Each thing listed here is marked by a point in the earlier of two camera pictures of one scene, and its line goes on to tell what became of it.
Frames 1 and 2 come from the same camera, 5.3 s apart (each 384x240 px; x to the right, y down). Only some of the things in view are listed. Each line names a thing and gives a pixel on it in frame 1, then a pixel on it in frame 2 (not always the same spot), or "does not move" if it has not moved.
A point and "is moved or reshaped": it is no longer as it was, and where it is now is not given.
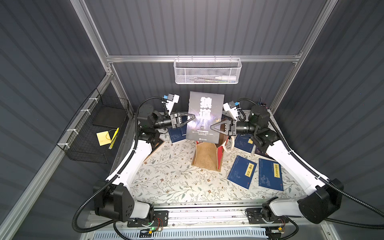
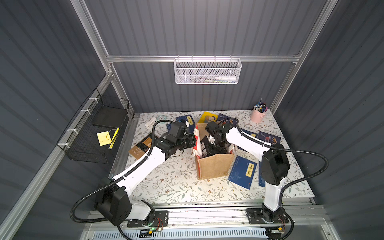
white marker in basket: x=226 y=78 does not move
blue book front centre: x=241 y=172 does not move
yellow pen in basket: x=113 y=138 does not move
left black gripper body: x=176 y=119 → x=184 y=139
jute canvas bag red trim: x=210 y=156 is moved or reshaped
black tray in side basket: x=109 y=117 does not move
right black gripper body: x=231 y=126 → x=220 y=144
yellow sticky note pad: x=103 y=138 does not move
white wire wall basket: x=207 y=71 does not move
